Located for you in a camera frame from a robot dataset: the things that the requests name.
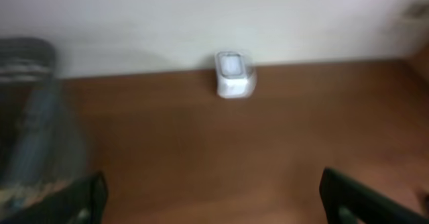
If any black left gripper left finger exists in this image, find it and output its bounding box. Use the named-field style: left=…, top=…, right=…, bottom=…
left=1, top=171, right=109, bottom=224

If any white barcode scanner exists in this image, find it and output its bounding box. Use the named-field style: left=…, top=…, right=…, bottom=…
left=214, top=51, right=257, bottom=99

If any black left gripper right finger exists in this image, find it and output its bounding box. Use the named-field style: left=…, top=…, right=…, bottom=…
left=319, top=168, right=428, bottom=224

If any grey plastic basket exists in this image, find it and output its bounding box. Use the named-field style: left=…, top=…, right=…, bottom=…
left=1, top=37, right=88, bottom=217

